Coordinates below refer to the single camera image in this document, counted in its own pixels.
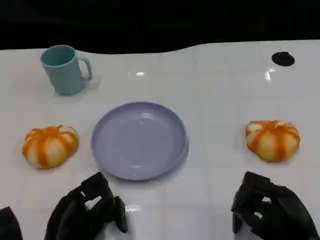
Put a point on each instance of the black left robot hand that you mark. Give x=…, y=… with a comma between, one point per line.
x=72, y=217

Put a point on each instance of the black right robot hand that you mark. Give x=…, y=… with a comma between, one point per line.
x=285, y=215

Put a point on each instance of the orange white toy bread roll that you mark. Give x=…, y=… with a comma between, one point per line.
x=50, y=147
x=272, y=142

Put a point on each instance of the lilac plate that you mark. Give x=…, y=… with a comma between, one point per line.
x=140, y=140

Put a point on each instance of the pale green mug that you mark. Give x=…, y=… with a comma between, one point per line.
x=63, y=75

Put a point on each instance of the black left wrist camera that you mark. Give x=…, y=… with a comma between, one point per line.
x=8, y=225

